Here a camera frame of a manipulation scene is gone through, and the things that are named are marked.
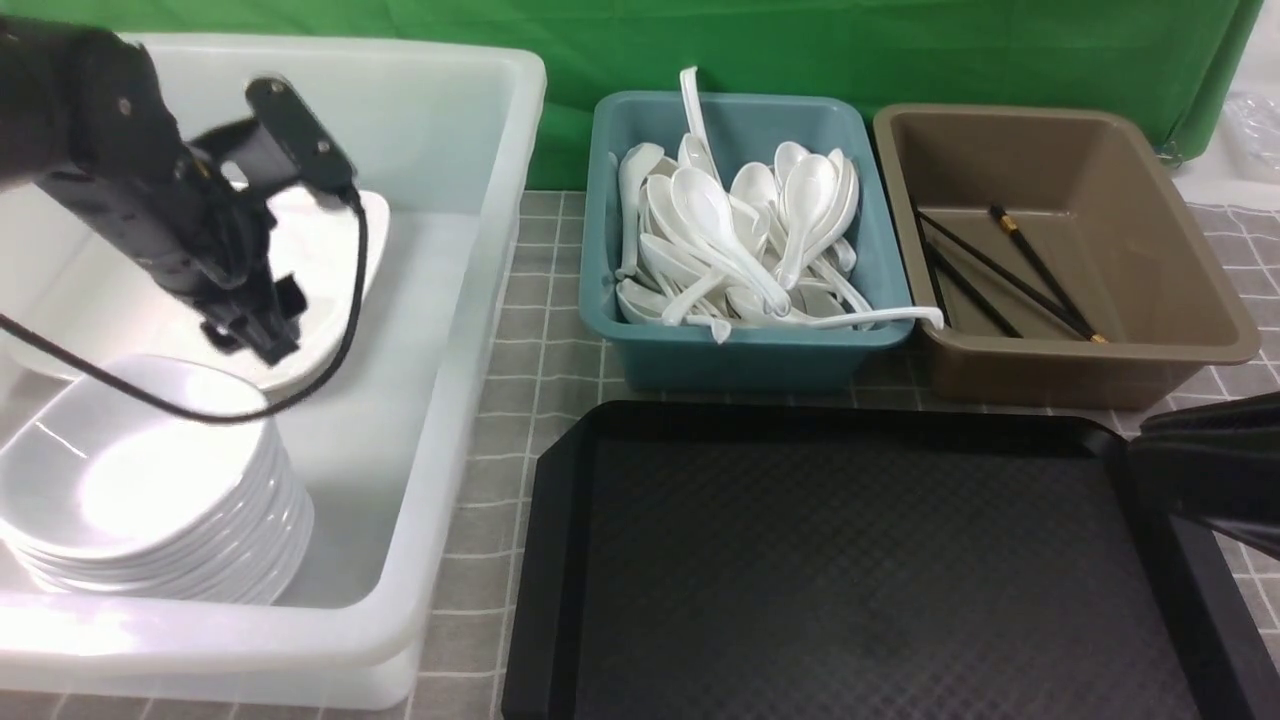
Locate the white spoon over bin edge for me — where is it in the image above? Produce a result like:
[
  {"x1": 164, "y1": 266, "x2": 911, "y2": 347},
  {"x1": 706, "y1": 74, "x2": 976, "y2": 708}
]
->
[{"x1": 762, "y1": 306, "x2": 946, "y2": 331}]

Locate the black chopstick gold band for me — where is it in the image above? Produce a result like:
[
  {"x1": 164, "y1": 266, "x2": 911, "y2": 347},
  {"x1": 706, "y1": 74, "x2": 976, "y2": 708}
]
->
[{"x1": 988, "y1": 204, "x2": 1108, "y2": 345}]

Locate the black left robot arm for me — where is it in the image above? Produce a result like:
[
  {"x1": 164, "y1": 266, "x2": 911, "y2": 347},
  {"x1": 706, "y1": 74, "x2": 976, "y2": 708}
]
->
[{"x1": 3, "y1": 15, "x2": 306, "y2": 365}]

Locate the stack of white dishes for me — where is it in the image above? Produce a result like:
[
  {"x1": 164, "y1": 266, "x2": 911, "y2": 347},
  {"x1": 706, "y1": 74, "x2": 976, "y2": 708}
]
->
[{"x1": 5, "y1": 446, "x2": 315, "y2": 605}]

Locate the brown plastic bin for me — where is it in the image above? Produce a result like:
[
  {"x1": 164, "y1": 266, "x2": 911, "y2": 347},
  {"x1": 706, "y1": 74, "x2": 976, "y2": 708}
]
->
[{"x1": 873, "y1": 104, "x2": 1261, "y2": 410}]

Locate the white spoon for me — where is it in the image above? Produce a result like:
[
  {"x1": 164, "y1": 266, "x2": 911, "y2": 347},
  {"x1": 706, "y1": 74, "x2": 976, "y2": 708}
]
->
[
  {"x1": 762, "y1": 306, "x2": 946, "y2": 331},
  {"x1": 776, "y1": 152, "x2": 838, "y2": 291},
  {"x1": 678, "y1": 67, "x2": 722, "y2": 184},
  {"x1": 672, "y1": 167, "x2": 791, "y2": 316},
  {"x1": 614, "y1": 143, "x2": 666, "y2": 281}
]

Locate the upright white spoon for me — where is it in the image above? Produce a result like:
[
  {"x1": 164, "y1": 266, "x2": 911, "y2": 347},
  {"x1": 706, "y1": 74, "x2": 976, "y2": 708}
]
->
[{"x1": 678, "y1": 67, "x2": 722, "y2": 184}]

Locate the grey checked tablecloth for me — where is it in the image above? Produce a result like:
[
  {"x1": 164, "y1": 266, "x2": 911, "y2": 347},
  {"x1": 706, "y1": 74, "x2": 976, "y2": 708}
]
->
[{"x1": 3, "y1": 192, "x2": 1277, "y2": 719}]

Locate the teal plastic bin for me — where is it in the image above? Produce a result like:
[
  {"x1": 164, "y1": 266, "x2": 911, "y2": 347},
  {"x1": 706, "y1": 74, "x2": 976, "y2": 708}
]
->
[{"x1": 579, "y1": 91, "x2": 914, "y2": 395}]

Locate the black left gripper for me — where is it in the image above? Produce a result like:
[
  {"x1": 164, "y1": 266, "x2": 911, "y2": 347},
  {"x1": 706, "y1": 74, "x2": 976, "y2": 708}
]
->
[{"x1": 40, "y1": 150, "x2": 306, "y2": 366}]

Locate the green backdrop cloth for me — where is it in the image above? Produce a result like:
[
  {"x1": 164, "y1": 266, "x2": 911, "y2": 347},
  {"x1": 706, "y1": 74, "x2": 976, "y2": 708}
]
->
[{"x1": 3, "y1": 1, "x2": 1261, "y2": 190}]

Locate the small white square dish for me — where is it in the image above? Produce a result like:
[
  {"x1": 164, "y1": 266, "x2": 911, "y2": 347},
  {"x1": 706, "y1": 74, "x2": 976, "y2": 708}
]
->
[{"x1": 1, "y1": 377, "x2": 282, "y2": 562}]

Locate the clear plastic bag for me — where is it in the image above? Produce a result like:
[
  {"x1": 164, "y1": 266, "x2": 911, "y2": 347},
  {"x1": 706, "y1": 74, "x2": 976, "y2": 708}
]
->
[{"x1": 1222, "y1": 91, "x2": 1279, "y2": 184}]

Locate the black serving tray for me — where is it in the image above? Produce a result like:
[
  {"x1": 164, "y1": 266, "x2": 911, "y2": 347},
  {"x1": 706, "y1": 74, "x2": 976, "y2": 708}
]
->
[{"x1": 500, "y1": 401, "x2": 1277, "y2": 719}]

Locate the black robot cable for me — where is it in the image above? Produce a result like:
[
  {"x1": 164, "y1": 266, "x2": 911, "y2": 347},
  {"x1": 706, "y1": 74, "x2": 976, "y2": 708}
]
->
[{"x1": 0, "y1": 190, "x2": 369, "y2": 427}]

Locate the large white plastic bin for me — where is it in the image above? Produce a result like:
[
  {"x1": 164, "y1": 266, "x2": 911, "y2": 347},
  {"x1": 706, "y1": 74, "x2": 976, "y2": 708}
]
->
[{"x1": 3, "y1": 33, "x2": 547, "y2": 710}]

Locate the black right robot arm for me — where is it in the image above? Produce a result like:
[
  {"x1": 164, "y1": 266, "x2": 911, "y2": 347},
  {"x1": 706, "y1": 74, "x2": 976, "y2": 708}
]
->
[{"x1": 1126, "y1": 392, "x2": 1279, "y2": 559}]

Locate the large white square plate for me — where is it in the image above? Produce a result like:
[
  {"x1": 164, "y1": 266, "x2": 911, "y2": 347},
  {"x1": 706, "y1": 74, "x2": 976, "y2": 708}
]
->
[{"x1": 18, "y1": 187, "x2": 358, "y2": 395}]

